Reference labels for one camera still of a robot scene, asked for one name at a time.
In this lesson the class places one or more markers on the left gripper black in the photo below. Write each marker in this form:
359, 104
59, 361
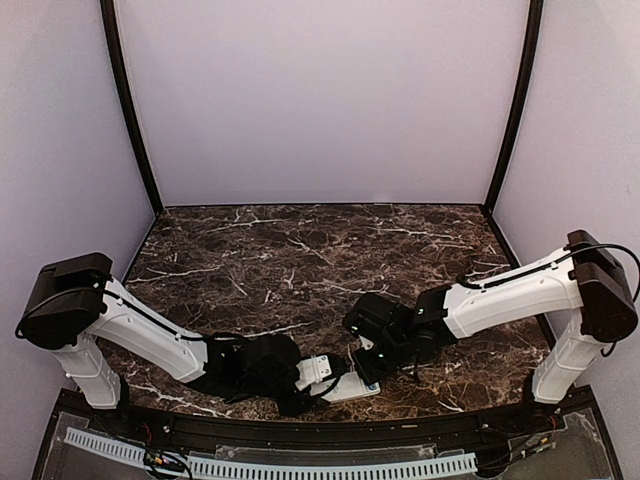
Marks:
299, 404

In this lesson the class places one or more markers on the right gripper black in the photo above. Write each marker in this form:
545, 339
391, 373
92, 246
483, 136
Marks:
371, 374

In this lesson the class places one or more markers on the white remote control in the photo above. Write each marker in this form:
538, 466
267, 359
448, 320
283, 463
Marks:
349, 387

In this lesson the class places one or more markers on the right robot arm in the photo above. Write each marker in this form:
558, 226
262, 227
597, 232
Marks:
583, 278

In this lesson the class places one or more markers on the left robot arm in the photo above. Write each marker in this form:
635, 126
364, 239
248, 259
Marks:
76, 301

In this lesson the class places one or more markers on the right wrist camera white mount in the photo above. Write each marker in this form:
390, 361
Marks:
366, 344

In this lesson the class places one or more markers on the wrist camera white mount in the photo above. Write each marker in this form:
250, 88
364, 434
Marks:
366, 344
317, 369

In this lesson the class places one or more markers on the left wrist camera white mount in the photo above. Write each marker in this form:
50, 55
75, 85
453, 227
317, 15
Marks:
317, 369

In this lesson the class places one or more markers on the white slotted cable duct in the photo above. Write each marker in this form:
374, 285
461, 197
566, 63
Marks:
252, 463

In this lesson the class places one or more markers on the black front table rail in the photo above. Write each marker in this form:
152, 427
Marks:
482, 429

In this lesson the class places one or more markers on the right black frame post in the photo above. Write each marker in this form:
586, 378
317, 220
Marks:
526, 64

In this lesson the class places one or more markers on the black frame post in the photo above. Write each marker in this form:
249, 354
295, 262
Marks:
126, 101
526, 64

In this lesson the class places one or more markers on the left black frame post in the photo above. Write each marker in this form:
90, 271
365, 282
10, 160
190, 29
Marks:
126, 101

